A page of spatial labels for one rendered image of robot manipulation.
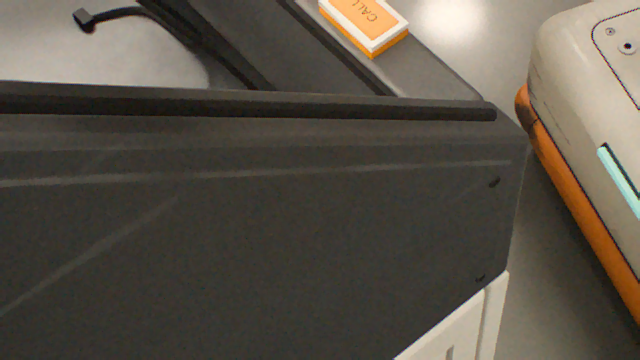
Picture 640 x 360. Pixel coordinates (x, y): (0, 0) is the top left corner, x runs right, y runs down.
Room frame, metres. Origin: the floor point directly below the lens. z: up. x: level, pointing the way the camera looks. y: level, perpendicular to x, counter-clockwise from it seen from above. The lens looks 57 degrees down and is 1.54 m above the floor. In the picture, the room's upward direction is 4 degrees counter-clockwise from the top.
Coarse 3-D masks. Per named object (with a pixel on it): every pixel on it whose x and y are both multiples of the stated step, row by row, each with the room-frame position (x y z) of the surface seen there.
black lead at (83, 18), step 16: (144, 0) 0.52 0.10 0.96; (160, 0) 0.55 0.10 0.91; (80, 16) 0.61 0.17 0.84; (96, 16) 0.61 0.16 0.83; (160, 16) 0.52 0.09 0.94; (176, 16) 0.56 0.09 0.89; (176, 32) 0.60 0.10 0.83; (192, 32) 0.57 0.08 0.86; (208, 48) 0.52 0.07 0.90; (224, 64) 0.52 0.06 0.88; (240, 80) 0.52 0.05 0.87
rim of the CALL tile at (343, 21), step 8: (320, 0) 0.50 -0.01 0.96; (376, 0) 0.50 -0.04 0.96; (328, 8) 0.50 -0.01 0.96; (392, 8) 0.49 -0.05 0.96; (336, 16) 0.49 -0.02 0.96; (400, 16) 0.49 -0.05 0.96; (344, 24) 0.48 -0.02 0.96; (352, 24) 0.48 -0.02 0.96; (400, 24) 0.48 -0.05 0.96; (408, 24) 0.48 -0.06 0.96; (352, 32) 0.48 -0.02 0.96; (360, 32) 0.48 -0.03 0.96; (392, 32) 0.48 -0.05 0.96; (400, 32) 0.48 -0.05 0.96; (360, 40) 0.47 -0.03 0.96; (368, 40) 0.47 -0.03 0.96; (376, 40) 0.47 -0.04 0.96; (384, 40) 0.47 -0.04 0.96; (368, 48) 0.47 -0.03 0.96; (376, 48) 0.47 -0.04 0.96
